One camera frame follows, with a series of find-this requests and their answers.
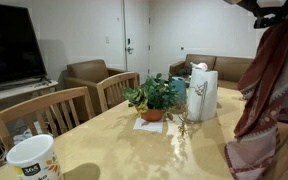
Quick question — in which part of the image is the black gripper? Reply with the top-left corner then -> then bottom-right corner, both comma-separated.
247,0 -> 288,29

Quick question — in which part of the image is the red striped woven towel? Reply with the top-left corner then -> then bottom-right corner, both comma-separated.
224,13 -> 288,180

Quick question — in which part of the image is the brown leather sofa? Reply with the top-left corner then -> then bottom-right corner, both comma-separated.
169,53 -> 256,91

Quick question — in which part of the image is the small white crumpled object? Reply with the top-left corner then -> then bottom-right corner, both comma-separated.
189,61 -> 209,72

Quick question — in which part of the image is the white paper bag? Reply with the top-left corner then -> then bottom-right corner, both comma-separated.
186,68 -> 219,122

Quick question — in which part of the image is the teal plastic container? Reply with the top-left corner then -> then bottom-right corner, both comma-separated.
169,76 -> 188,105

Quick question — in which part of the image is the white door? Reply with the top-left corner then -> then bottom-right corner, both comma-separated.
123,0 -> 151,84

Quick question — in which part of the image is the green leafy house plant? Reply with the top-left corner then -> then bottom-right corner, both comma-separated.
123,73 -> 179,118

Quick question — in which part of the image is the terracotta plant pot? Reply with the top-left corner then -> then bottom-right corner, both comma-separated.
135,105 -> 167,123

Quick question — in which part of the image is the white paper sheet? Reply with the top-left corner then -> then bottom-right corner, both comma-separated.
132,116 -> 165,134

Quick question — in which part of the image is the brown upholstered armchair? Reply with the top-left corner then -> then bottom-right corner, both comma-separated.
63,59 -> 129,114

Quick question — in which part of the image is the black flat screen television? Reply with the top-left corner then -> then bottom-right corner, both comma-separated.
0,2 -> 48,88

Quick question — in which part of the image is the light wooden tv stand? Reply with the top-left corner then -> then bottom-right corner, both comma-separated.
0,79 -> 59,105

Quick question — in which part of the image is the white tub with 365 label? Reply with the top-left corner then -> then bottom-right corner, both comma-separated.
5,134 -> 62,180

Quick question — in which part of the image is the white power adapter with cables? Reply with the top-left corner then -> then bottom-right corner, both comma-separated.
12,121 -> 44,145

